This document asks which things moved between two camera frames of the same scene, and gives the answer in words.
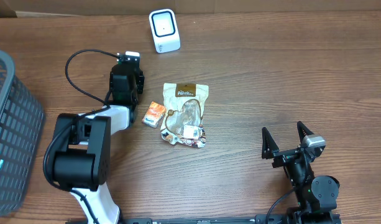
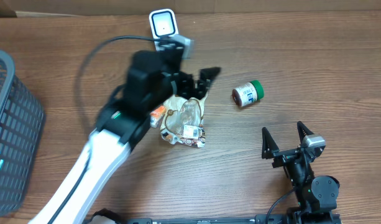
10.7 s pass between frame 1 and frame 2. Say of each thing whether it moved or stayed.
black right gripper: stayed
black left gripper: moved
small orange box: stayed
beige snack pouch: stayed
